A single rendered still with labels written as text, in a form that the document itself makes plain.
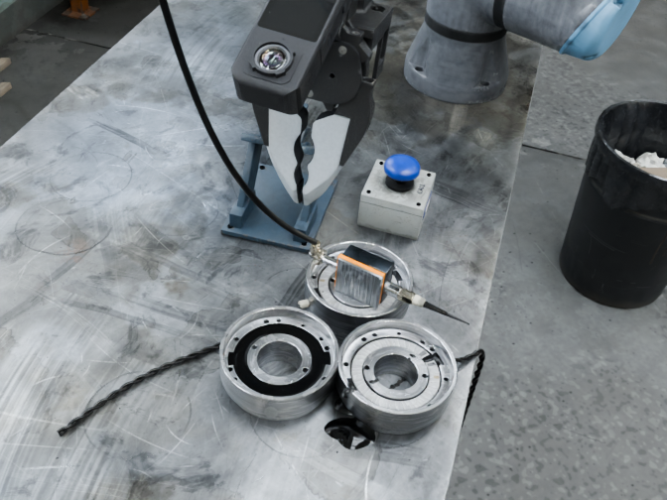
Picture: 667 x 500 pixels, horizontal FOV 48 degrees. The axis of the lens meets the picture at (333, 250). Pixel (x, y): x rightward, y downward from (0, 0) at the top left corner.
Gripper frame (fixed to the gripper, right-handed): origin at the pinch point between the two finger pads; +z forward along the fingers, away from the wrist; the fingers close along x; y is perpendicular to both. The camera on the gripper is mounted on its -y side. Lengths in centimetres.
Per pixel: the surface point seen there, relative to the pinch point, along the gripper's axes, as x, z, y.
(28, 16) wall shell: 158, 73, 178
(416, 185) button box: -6.5, 10.3, 24.0
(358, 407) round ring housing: -8.7, 15.8, -5.2
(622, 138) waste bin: -43, 46, 135
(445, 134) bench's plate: -6.9, 12.4, 42.4
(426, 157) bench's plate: -5.7, 13.2, 36.4
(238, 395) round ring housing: 1.2, 16.2, -7.6
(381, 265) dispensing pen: -6.6, 9.9, 7.2
